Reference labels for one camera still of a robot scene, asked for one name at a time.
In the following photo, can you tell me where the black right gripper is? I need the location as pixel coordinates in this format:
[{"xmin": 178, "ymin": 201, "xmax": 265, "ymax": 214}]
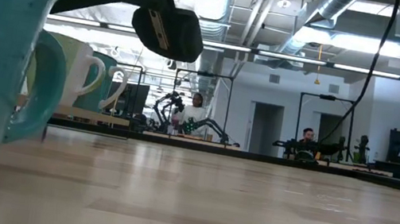
[{"xmin": 46, "ymin": 0, "xmax": 212, "ymax": 64}]

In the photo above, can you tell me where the small teal mug white handle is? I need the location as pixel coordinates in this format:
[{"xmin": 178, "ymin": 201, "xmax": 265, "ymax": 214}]
[{"xmin": 73, "ymin": 48, "xmax": 132, "ymax": 118}]

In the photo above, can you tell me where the green ribbed mug white handle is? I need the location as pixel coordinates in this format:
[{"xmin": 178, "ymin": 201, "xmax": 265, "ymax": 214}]
[{"xmin": 22, "ymin": 29, "xmax": 111, "ymax": 113}]

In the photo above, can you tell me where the background computer monitor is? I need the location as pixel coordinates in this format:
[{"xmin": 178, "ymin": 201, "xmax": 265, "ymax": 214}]
[{"xmin": 105, "ymin": 79, "xmax": 151, "ymax": 119}]

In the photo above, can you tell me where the standing person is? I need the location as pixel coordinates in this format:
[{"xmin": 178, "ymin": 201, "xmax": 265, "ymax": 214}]
[{"xmin": 176, "ymin": 90, "xmax": 212, "ymax": 137}]

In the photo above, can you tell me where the long overhead light bar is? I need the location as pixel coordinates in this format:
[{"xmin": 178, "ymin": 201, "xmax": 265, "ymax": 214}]
[{"xmin": 45, "ymin": 13, "xmax": 400, "ymax": 81}]

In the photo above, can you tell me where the seated person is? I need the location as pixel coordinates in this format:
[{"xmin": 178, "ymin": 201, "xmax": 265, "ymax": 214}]
[{"xmin": 295, "ymin": 126, "xmax": 325, "ymax": 160}]

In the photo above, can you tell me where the wooden shelf black metal frame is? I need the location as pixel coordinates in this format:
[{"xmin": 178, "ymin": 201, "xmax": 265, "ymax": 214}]
[{"xmin": 10, "ymin": 96, "xmax": 133, "ymax": 154}]

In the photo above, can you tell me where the yellow hanging cord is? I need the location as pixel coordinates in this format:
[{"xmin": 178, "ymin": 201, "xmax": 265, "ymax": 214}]
[{"xmin": 312, "ymin": 44, "xmax": 327, "ymax": 86}]

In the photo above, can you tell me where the black aluminium table frame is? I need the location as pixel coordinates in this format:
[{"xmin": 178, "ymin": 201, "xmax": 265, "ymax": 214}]
[{"xmin": 45, "ymin": 115, "xmax": 400, "ymax": 196}]

